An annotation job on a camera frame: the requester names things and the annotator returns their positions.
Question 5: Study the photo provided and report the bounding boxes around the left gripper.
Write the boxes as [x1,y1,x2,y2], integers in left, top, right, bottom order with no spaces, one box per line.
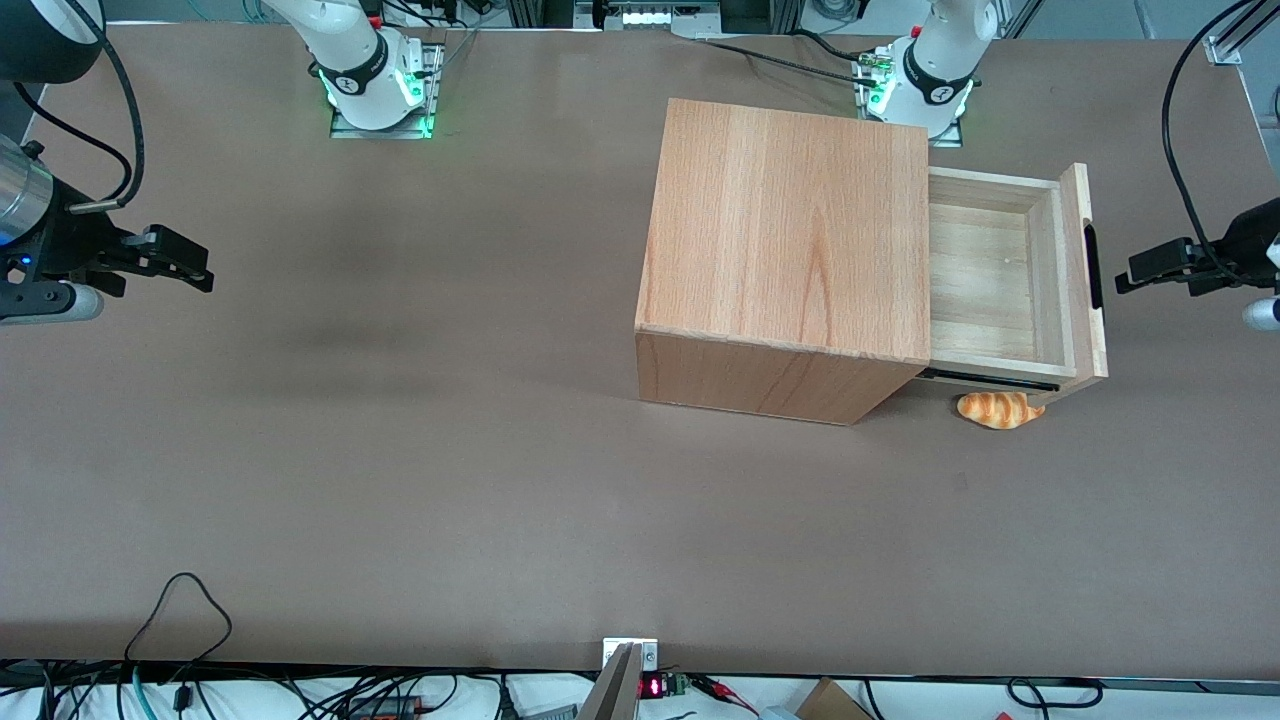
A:
[1114,197,1280,298]

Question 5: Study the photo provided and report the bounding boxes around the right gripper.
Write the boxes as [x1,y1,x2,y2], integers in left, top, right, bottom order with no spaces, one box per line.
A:
[0,195,216,301]

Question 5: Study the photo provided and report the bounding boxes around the wooden drawer with black handle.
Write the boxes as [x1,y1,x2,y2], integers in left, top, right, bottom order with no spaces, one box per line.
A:
[916,162,1110,407]

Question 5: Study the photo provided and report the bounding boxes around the wooden drawer cabinet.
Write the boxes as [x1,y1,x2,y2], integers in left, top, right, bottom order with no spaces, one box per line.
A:
[634,97,933,427]

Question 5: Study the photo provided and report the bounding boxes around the toy croissant bread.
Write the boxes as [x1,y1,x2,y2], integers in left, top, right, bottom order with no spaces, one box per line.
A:
[957,390,1047,431]

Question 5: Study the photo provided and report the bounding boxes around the brown cardboard piece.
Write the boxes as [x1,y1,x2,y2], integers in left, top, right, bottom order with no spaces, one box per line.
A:
[794,677,877,720]

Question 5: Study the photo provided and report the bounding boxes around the red clip leads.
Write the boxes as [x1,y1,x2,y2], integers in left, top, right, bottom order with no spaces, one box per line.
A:
[688,674,759,715]

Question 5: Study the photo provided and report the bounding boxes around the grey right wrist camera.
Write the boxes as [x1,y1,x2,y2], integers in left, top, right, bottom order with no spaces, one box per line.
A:
[0,283,105,325]

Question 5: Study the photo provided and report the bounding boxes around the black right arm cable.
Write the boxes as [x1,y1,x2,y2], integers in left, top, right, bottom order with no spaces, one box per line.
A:
[10,20,147,214]

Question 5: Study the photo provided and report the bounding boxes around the aluminium frame profile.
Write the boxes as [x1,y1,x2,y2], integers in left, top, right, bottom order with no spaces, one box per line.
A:
[1204,0,1280,67]

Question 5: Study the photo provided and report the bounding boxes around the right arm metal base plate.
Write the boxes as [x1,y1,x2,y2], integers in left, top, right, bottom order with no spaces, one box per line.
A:
[330,40,447,140]

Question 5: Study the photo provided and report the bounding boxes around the thin black looped cable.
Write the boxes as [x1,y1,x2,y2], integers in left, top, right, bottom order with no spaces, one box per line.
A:
[124,572,234,666]

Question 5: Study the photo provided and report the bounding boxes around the black cable loop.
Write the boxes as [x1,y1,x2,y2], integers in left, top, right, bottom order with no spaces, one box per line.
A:
[1006,677,1104,710]

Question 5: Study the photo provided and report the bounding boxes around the black cable on table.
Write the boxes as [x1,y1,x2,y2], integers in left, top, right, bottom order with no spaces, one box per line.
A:
[694,36,883,87]

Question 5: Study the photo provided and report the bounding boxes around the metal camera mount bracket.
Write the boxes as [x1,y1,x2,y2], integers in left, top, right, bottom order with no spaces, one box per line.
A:
[577,637,660,720]

